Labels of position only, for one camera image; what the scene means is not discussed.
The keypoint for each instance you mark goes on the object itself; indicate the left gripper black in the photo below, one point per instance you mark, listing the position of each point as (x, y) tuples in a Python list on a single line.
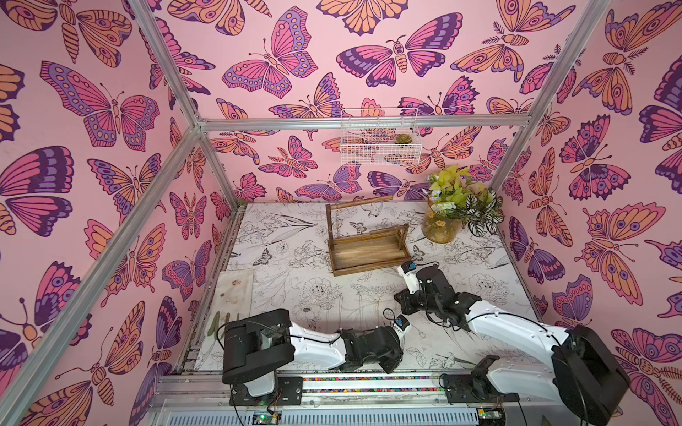
[(395, 358)]

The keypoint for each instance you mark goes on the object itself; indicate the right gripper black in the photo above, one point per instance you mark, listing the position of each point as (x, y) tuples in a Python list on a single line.
[(416, 295)]

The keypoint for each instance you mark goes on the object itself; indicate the wooden jewelry display stand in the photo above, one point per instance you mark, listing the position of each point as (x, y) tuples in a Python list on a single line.
[(378, 249)]

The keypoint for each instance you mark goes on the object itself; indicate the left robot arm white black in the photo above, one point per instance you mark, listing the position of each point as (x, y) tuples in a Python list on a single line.
[(256, 347)]

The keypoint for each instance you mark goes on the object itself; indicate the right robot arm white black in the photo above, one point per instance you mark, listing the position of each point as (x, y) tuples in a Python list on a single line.
[(572, 365)]

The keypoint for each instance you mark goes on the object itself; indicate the glass vase with plants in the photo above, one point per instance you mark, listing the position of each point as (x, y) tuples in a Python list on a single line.
[(456, 202)]

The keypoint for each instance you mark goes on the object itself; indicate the white gardening glove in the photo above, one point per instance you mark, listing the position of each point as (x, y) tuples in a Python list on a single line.
[(231, 299)]

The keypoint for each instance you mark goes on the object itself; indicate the small succulent in basket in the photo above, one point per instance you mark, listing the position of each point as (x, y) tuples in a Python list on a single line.
[(403, 139)]

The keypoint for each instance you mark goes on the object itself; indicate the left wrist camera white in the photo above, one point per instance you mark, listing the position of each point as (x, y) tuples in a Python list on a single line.
[(401, 326)]

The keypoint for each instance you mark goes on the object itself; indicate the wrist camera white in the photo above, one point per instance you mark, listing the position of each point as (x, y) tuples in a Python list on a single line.
[(401, 326), (408, 271)]

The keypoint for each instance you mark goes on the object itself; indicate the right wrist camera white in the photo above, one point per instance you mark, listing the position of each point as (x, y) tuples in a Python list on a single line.
[(408, 271)]

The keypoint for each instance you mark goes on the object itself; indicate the white wire wall basket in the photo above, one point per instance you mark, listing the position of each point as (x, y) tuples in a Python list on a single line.
[(370, 140)]

